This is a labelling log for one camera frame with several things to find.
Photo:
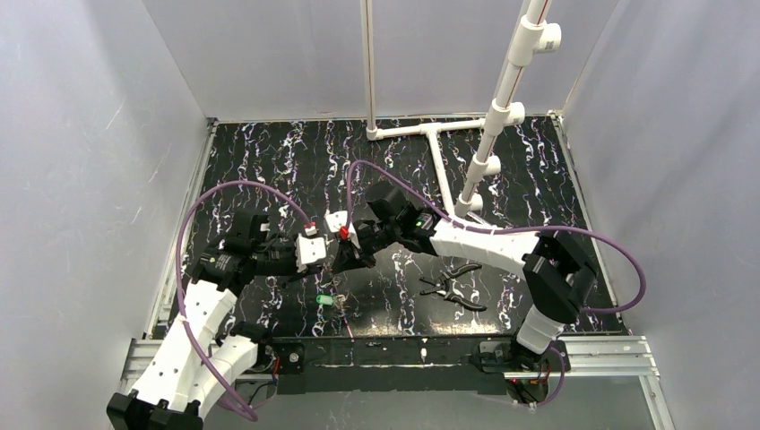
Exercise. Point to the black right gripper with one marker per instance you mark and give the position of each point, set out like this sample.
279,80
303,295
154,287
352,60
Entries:
371,234

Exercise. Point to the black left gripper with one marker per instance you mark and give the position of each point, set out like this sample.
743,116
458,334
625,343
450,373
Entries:
323,261

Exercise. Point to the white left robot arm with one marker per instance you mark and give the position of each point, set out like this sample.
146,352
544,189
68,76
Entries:
187,375

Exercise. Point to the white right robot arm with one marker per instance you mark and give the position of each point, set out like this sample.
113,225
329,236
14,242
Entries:
558,272

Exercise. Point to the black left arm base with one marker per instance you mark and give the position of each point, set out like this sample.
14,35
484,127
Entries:
279,362

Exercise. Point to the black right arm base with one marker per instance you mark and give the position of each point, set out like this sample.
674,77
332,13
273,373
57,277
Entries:
540,376

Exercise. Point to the green key tag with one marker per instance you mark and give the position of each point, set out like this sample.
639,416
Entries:
325,300

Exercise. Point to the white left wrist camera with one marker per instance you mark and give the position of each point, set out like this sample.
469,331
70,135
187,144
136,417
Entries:
311,249

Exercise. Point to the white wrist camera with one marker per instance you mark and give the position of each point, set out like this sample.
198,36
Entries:
337,223
311,249

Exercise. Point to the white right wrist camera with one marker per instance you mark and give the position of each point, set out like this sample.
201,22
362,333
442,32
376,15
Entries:
337,223

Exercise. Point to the aluminium front rail frame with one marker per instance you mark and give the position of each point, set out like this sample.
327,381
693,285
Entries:
441,363

